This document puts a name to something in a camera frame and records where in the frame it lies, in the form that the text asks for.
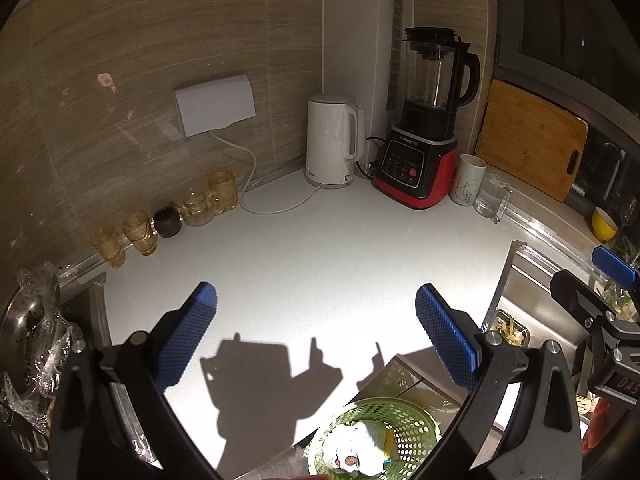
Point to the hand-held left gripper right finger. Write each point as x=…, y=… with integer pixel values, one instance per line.
x=447, y=335

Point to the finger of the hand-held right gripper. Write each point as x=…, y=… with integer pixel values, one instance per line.
x=575, y=290
x=612, y=262

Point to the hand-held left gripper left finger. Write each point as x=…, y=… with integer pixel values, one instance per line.
x=187, y=340

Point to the green plastic basket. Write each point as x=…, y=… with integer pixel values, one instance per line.
x=415, y=425

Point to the person's right hand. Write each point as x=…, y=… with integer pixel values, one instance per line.
x=597, y=425

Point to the yellow bowl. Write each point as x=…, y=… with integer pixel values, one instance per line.
x=604, y=225

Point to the stainless steel sink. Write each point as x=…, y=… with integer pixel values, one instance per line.
x=530, y=285

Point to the brown fibre scrubber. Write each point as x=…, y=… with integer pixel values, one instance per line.
x=586, y=404

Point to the metal food scrap container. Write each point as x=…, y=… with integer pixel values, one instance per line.
x=507, y=332

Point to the amber glass cup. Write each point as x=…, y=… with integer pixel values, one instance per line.
x=107, y=247
x=223, y=190
x=137, y=232

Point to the dark ceramic cup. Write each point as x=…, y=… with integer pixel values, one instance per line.
x=167, y=222

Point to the clear glass mug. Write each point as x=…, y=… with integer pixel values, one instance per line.
x=490, y=200

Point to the amber glass teapot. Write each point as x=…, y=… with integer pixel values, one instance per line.
x=197, y=210

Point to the bamboo cutting board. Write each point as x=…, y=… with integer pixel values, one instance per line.
x=530, y=140

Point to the white mug with plant print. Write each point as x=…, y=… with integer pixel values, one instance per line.
x=467, y=182

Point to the black and red blender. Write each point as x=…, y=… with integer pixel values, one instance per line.
x=415, y=170

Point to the white electric kettle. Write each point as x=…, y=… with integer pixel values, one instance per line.
x=330, y=145

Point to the white wall socket cover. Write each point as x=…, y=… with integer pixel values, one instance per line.
x=215, y=105

